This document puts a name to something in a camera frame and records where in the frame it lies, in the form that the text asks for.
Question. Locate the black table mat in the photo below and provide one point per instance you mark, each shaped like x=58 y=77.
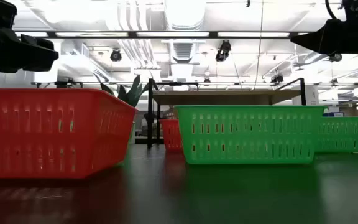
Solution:
x=197 y=193

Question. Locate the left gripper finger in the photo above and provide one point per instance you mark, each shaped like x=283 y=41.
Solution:
x=39 y=43
x=42 y=60

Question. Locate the white column with signs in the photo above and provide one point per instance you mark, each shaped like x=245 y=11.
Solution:
x=312 y=95

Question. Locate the red plastic basket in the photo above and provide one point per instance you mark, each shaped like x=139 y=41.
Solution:
x=171 y=133
x=42 y=133

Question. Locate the person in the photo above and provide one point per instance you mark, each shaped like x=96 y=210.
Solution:
x=170 y=112

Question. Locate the silver ceiling air duct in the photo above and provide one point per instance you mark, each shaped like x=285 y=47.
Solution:
x=185 y=14

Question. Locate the wooden shelf with black legs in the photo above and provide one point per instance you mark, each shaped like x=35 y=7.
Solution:
x=222 y=97

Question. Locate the black overhead light bar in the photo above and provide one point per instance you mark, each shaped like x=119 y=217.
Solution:
x=172 y=34

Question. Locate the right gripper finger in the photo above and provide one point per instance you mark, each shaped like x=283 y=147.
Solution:
x=312 y=39

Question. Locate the green snake plant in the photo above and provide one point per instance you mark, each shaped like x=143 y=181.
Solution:
x=132 y=93

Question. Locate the green plastic basket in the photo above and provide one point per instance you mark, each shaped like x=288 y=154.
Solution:
x=247 y=137
x=343 y=133

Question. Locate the blue storage bins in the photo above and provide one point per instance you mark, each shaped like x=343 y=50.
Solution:
x=332 y=114

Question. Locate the black ceiling spotlight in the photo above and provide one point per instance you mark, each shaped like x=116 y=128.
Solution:
x=223 y=51
x=116 y=55
x=335 y=57

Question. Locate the white plant pot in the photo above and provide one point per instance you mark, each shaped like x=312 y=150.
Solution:
x=133 y=133

